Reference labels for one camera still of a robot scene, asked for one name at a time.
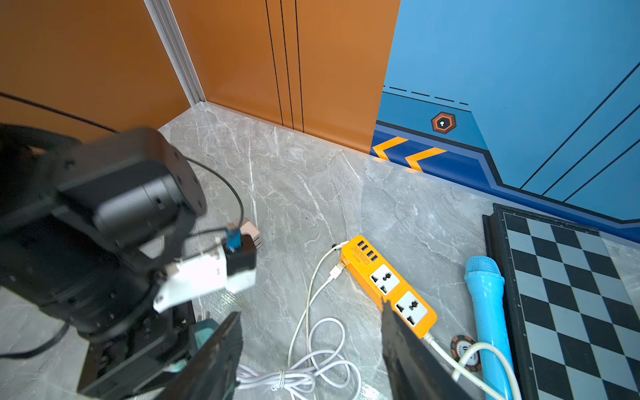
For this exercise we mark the teal USB charger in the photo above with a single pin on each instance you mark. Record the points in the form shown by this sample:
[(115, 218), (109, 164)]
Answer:
[(200, 333)]

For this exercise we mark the orange black poker chip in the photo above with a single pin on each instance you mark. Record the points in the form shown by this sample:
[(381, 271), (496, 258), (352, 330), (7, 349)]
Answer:
[(459, 346)]

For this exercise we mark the aluminium corner post left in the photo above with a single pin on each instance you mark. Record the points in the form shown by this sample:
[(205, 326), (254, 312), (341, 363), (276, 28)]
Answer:
[(166, 24)]

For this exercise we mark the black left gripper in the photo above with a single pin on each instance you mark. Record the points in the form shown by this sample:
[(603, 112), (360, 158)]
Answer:
[(148, 357)]

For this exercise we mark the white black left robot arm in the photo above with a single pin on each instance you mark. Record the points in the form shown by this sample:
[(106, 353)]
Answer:
[(87, 233)]

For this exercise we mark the black grey chessboard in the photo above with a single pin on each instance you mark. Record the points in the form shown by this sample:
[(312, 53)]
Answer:
[(573, 330)]

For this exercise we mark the pink USB charger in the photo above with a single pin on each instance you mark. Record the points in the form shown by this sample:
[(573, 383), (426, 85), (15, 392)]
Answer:
[(248, 228)]

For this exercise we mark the blue toy microphone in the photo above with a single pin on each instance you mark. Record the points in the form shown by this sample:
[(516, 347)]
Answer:
[(486, 286)]

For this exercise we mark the orange power strip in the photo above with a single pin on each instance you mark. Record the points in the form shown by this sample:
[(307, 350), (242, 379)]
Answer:
[(383, 284)]

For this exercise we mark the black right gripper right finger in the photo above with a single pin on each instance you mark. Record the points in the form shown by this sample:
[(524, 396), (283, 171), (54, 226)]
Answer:
[(413, 372)]

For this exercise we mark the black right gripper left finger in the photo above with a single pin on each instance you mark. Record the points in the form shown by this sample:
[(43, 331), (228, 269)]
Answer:
[(212, 373)]

